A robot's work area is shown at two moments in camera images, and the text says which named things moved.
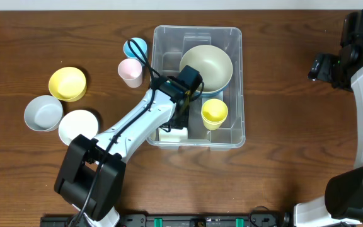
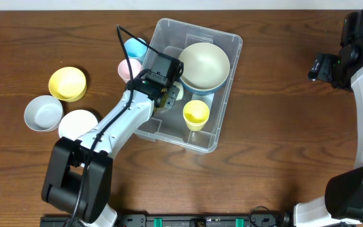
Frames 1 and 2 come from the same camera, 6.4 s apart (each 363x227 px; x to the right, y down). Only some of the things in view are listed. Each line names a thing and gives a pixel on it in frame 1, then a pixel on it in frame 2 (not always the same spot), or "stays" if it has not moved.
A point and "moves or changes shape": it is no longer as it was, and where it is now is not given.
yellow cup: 214,111 → 196,111
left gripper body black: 183,123 → 171,97
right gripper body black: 321,67 stays
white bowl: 76,122 stays
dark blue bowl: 214,94 moves or changes shape
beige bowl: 213,64 stays
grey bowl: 43,113 stays
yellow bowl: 67,84 stays
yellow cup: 213,126 → 195,127
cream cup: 174,135 moves or changes shape
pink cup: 130,70 stays
